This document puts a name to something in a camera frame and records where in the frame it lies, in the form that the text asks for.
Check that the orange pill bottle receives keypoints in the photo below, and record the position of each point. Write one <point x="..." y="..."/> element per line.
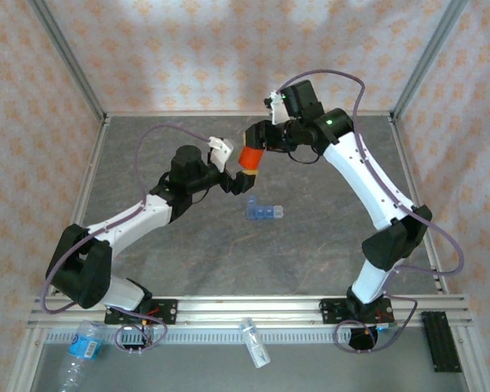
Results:
<point x="252" y="158"/>

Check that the blue pill organizer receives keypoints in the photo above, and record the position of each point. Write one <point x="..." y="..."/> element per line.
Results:
<point x="263" y="212"/>

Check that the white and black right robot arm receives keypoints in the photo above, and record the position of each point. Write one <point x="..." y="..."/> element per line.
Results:
<point x="363" y="179"/>

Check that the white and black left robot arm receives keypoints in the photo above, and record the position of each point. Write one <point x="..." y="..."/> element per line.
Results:
<point x="134" y="216"/>

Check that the small clear plastic bottle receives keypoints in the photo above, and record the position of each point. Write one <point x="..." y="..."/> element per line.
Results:
<point x="254" y="343"/>

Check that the clear plastic water bottle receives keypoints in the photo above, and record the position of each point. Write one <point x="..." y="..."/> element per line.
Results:
<point x="83" y="347"/>

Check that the black ribbed plate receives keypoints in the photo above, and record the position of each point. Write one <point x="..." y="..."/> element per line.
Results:
<point x="441" y="343"/>

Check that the aluminium table edge rail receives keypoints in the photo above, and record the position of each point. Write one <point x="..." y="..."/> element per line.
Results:
<point x="84" y="204"/>
<point x="406" y="163"/>
<point x="188" y="113"/>

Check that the aluminium corner post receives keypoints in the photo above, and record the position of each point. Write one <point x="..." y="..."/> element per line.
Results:
<point x="427" y="57"/>
<point x="68" y="57"/>

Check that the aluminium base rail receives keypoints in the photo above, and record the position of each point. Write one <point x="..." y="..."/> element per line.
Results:
<point x="249" y="308"/>

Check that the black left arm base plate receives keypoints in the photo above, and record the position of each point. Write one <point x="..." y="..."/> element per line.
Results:
<point x="165" y="312"/>

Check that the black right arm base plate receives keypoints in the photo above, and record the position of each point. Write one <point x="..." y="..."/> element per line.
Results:
<point x="330" y="311"/>

